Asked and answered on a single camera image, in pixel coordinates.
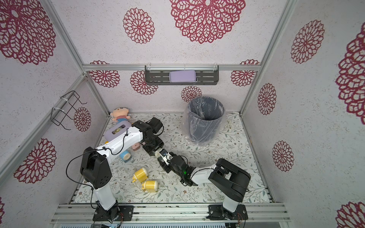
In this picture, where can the grey trash bin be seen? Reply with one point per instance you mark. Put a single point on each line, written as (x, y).
(204, 119)

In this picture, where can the black wire wall rack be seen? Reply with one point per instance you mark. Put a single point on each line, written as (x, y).
(70, 99)

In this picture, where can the aluminium front rail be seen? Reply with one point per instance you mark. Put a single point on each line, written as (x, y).
(180, 215)

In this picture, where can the pink pencil sharpener left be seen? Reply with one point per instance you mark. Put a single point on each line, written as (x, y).
(136, 146)

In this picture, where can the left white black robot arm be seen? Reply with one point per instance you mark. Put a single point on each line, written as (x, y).
(95, 164)

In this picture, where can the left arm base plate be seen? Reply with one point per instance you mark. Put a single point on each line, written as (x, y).
(116, 213)

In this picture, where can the clear plastic bin liner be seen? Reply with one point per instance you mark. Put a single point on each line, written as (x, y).
(199, 128)

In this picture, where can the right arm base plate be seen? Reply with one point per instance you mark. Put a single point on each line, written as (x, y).
(218, 212)

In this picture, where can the dark grey wall shelf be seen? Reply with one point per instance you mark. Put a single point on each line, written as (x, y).
(158, 75)

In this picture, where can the yellow pencil sharpener upper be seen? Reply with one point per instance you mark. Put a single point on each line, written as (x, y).
(140, 175)

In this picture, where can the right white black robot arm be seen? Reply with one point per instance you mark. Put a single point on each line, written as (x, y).
(230, 179)

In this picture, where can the yellow pencil sharpener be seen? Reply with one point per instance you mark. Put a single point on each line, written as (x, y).
(140, 175)
(150, 186)

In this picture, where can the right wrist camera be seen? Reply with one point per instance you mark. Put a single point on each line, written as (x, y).
(166, 156)

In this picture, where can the plush doll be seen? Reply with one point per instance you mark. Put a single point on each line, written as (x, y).
(120, 114)

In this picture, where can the blue pencil sharpener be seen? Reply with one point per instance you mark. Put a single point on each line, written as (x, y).
(125, 156)

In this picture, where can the yellow pencil sharpener lower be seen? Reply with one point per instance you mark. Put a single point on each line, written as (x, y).
(150, 186)

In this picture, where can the purple soap box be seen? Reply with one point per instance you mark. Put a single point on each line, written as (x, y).
(186, 76)

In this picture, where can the purple tissue box toy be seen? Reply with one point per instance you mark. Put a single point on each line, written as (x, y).
(116, 130)

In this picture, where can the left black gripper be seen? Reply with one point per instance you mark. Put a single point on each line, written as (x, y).
(150, 151)

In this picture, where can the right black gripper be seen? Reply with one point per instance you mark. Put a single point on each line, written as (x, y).
(166, 161)

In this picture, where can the green pencil sharpener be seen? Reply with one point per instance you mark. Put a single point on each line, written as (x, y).
(159, 152)

